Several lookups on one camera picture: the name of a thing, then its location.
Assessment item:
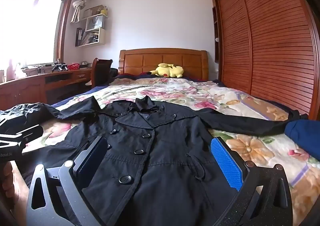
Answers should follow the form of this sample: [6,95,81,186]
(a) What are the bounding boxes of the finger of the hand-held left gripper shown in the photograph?
[15,124,43,142]

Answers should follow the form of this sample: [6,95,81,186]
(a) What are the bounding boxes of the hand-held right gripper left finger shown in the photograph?
[26,136,108,226]

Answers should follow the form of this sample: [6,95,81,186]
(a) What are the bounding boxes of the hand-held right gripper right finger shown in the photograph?
[210,136,293,226]

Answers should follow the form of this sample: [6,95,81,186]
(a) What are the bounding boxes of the black double-breasted coat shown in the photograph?
[49,96,308,226]

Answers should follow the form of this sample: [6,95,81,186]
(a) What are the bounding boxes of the person's left hand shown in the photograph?
[1,161,14,193]

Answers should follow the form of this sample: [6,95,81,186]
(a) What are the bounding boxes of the black wrinkled garment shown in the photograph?
[0,102,50,126]

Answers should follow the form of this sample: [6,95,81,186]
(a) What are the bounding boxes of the floral blanket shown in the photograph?
[20,77,320,226]

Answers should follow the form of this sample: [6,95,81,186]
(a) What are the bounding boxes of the wooden desk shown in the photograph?
[0,67,93,111]

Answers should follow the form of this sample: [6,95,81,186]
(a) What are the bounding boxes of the navy blue bedsheet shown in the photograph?
[51,83,118,109]

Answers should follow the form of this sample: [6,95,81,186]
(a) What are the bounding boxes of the black gripper stand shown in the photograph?
[51,63,68,73]

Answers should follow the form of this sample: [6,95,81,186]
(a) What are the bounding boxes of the navy blue cloth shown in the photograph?
[285,119,320,161]

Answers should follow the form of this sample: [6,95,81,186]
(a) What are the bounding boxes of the wooden chair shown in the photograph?
[90,58,113,87]

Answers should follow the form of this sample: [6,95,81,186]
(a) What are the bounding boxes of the dark pillow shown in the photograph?
[117,73,153,79]

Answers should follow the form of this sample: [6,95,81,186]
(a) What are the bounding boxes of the window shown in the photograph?
[0,0,75,66]

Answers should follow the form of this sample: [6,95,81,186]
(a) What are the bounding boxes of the books and papers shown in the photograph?
[76,28,99,46]

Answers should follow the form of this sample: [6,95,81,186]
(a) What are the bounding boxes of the yellow plush toy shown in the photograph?
[149,63,185,79]

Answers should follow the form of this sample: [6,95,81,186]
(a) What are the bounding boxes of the wooden bed headboard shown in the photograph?
[118,48,208,81]

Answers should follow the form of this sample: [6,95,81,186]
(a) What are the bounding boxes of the dark wooden side shelf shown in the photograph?
[212,6,223,64]

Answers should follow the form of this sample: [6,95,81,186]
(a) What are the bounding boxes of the wooden louvered wardrobe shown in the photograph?
[210,0,320,121]

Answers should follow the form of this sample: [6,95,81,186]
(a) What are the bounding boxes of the white paper bag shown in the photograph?
[86,16,103,31]

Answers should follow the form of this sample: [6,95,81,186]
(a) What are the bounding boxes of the tied beige curtain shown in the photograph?
[71,0,92,23]

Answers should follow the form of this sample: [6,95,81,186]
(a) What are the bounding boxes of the white wall shelf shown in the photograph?
[75,5,109,47]

